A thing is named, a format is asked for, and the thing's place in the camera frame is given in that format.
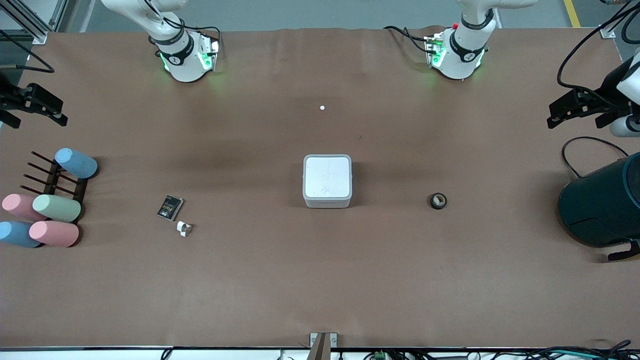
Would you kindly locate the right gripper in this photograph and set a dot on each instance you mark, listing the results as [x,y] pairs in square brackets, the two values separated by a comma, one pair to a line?
[10,96]

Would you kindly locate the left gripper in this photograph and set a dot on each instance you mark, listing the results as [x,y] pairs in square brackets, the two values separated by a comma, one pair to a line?
[603,100]

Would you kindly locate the black snack packet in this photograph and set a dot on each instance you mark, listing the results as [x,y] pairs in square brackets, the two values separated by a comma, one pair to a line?
[170,207]

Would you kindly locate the black tape roll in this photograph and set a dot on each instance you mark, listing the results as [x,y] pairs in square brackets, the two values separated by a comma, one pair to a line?
[438,201]

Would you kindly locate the small white tape piece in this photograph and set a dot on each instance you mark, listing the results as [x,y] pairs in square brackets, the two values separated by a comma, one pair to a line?
[184,228]

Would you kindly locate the white square trash bin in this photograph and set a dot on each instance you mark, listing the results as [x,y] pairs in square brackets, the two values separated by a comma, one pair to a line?
[327,180]

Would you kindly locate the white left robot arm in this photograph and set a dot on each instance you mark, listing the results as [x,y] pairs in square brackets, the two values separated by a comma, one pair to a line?
[462,50]

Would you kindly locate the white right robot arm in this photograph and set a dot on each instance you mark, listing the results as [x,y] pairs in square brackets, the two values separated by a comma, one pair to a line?
[182,60]

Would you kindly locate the dark teal pedal bin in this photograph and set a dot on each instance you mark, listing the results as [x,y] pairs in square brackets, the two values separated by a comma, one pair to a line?
[602,205]

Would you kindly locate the blue cup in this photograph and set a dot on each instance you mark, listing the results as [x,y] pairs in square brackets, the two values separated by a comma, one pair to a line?
[15,234]
[76,163]

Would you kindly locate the black cup rack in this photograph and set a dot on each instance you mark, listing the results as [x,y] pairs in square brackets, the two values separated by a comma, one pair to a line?
[52,185]

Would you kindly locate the green cup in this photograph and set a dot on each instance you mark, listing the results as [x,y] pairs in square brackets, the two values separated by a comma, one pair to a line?
[57,208]

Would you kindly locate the pink cup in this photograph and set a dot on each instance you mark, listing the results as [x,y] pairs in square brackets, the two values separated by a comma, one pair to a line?
[54,234]
[17,206]

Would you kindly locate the aluminium frame post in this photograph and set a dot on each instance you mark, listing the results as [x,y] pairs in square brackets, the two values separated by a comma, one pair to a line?
[612,27]
[30,20]

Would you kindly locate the metal table bracket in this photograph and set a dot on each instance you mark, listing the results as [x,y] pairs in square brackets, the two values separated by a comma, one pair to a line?
[323,345]

